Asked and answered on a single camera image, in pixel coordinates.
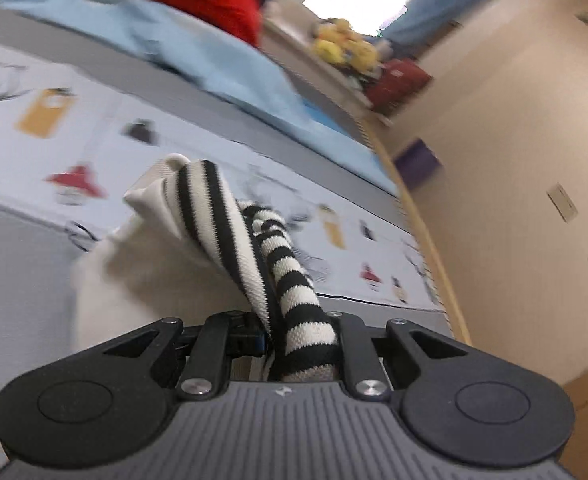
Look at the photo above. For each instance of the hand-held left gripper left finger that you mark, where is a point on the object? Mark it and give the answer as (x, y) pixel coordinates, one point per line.
(248, 341)

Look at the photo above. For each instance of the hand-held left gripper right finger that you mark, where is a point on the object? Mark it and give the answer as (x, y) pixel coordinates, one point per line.
(355, 350)

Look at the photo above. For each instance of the black white striped garment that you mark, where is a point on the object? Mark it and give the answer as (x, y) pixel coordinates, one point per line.
(208, 195)

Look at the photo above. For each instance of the purple box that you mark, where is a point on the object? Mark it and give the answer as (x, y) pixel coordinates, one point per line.
(419, 162)

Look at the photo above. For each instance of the white printed blanket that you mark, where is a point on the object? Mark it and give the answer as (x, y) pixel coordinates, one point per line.
(173, 110)

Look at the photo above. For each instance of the red bag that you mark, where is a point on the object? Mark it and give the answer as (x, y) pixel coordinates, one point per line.
(399, 80)

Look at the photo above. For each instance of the beige window ledge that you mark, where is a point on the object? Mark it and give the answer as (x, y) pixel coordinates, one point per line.
(301, 62)

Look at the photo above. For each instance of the light blue cloth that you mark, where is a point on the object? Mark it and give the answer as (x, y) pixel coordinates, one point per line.
(213, 55)

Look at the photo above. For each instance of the yellow plush toy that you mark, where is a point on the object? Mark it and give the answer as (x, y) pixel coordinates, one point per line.
(344, 45)

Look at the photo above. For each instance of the blue curtain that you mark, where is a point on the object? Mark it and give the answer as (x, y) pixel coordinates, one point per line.
(439, 5)

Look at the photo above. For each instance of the wooden bed frame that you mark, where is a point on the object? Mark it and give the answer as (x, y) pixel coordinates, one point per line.
(424, 225)

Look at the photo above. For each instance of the beige wall socket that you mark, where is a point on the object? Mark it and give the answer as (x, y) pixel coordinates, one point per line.
(564, 202)

